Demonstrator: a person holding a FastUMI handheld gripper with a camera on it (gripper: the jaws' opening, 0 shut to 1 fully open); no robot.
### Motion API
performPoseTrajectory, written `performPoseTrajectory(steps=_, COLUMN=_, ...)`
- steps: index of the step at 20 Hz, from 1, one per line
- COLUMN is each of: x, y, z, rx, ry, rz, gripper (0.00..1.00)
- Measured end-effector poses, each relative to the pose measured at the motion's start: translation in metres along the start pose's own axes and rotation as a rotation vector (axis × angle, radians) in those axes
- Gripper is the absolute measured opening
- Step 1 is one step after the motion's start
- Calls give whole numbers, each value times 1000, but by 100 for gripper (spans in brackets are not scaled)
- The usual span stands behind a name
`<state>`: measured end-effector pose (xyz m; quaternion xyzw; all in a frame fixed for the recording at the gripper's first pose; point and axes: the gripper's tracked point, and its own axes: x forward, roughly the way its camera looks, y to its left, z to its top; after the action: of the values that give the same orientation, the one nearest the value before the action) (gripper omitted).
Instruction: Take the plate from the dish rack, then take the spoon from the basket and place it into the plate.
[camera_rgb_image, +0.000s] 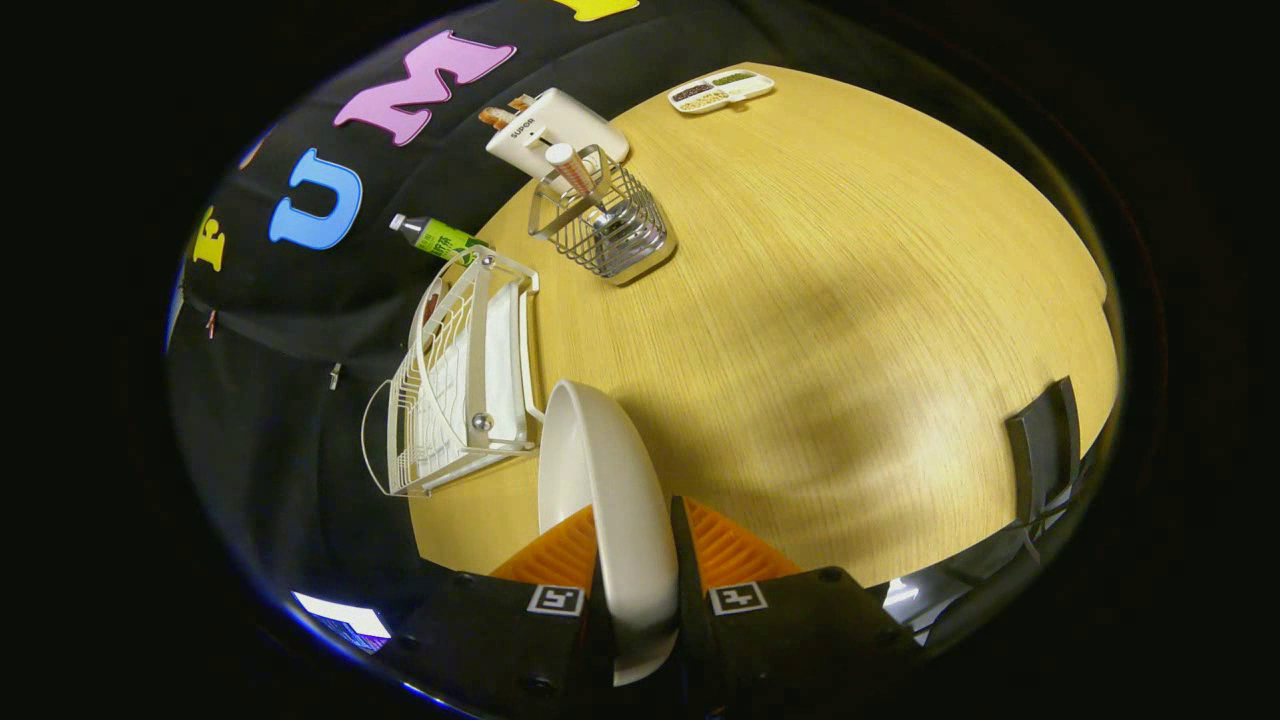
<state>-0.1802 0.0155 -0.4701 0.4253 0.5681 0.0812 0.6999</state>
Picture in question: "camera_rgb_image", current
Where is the silver wire basket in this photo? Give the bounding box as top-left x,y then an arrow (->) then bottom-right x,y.
527,145 -> 678,287

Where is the green label bottle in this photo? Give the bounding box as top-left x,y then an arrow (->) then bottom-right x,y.
389,213 -> 493,266

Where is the white toaster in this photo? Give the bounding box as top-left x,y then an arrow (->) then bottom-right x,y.
485,87 -> 631,181

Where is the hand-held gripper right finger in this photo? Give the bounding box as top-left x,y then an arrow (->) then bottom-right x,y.
665,496 -> 928,717

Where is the spoon with pink checked handle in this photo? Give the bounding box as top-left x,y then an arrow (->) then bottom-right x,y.
545,142 -> 626,241

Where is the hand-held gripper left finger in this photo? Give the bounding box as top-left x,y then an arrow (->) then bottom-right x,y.
383,504 -> 616,719

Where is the black chair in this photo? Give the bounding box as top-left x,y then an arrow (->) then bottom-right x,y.
1005,377 -> 1086,528

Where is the white wire dish rack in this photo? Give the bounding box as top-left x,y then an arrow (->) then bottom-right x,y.
361,247 -> 547,498

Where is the white divided tray with beans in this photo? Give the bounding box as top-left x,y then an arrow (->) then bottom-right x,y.
667,68 -> 776,115

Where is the white round plate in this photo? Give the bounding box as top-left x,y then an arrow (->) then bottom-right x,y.
538,379 -> 681,687

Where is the black backdrop cloth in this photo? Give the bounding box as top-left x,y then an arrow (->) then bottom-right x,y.
165,0 -> 791,601

